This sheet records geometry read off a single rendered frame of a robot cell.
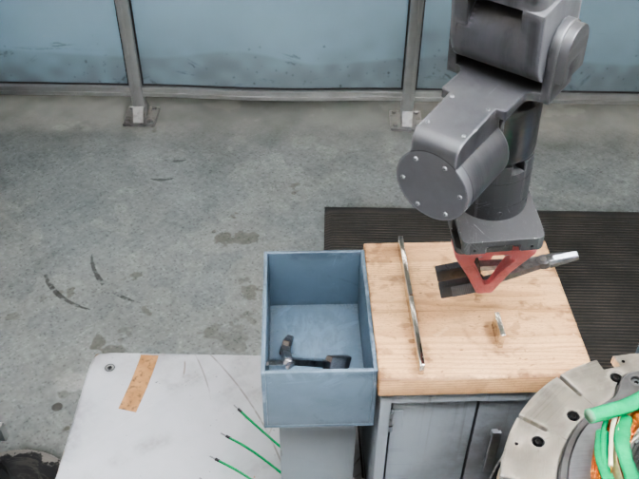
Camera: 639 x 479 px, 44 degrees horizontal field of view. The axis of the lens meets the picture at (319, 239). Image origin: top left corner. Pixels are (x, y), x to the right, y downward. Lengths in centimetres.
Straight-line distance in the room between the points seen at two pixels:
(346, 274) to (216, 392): 30
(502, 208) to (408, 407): 24
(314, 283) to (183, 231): 169
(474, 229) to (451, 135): 13
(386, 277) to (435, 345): 10
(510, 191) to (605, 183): 228
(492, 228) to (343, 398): 24
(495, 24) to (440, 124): 7
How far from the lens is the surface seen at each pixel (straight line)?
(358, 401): 78
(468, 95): 56
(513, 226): 64
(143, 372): 113
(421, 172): 55
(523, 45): 54
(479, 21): 55
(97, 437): 108
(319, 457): 89
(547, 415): 70
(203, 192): 270
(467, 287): 72
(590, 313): 238
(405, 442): 84
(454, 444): 85
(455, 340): 78
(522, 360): 77
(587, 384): 73
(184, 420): 107
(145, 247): 251
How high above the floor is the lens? 164
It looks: 41 degrees down
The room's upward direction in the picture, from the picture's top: 1 degrees clockwise
